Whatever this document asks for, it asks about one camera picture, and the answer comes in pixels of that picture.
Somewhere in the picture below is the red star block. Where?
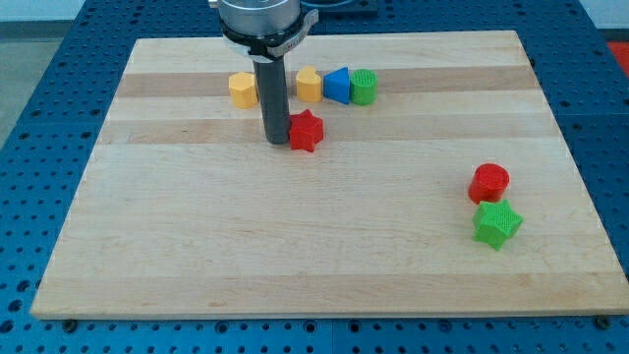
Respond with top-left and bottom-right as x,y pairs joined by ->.
289,109 -> 324,152

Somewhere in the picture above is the green star block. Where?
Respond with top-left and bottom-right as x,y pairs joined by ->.
473,200 -> 524,251

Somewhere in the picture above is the blue triangle block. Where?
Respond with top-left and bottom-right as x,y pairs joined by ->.
323,67 -> 351,104

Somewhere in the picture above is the yellow heart block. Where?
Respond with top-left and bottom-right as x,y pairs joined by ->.
296,66 -> 322,102

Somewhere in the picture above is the green cylinder block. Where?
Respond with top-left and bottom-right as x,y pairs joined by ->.
350,69 -> 377,106

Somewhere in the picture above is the yellow hexagon block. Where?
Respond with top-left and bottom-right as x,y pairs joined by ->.
228,72 -> 258,108

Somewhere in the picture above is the light wooden board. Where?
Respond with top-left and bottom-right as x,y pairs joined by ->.
31,30 -> 628,320

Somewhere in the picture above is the red cylinder block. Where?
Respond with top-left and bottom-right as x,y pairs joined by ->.
468,163 -> 510,204

